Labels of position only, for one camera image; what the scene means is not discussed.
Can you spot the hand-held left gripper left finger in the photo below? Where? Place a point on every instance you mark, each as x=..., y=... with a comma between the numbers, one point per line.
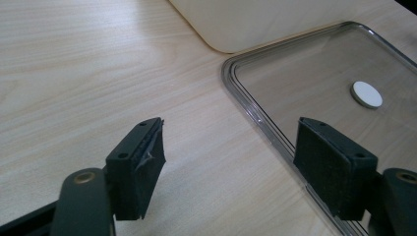
x=131, y=170

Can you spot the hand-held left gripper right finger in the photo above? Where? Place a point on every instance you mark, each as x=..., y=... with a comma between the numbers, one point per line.
x=331, y=170

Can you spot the clear plastic lid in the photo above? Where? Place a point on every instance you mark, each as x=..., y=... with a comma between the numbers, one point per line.
x=314, y=82

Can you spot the white round disc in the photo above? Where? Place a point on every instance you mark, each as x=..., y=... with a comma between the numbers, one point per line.
x=366, y=94

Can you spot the cream plastic container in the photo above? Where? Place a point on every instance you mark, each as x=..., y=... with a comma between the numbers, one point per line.
x=262, y=23

